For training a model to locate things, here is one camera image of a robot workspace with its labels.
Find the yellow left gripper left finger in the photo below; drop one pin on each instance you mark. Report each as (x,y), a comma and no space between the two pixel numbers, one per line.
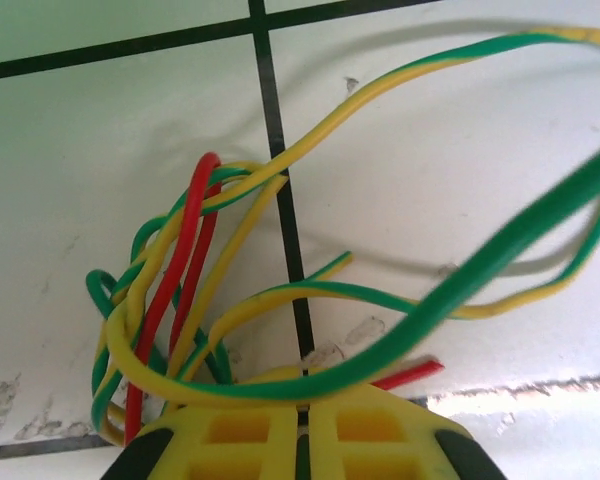
(285,440)

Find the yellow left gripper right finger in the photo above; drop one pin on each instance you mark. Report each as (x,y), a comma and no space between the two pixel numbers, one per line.
(320,450)

